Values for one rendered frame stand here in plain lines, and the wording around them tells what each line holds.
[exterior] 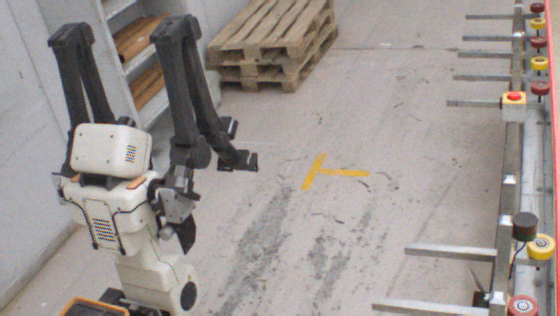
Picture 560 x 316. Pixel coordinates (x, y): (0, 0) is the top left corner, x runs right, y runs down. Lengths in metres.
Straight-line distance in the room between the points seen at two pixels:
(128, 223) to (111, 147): 0.22
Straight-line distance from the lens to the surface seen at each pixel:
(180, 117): 1.66
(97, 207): 1.74
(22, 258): 3.63
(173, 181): 1.66
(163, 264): 1.90
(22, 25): 3.56
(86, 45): 1.93
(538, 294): 2.02
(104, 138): 1.70
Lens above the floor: 2.09
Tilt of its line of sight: 32 degrees down
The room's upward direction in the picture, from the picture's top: 12 degrees counter-clockwise
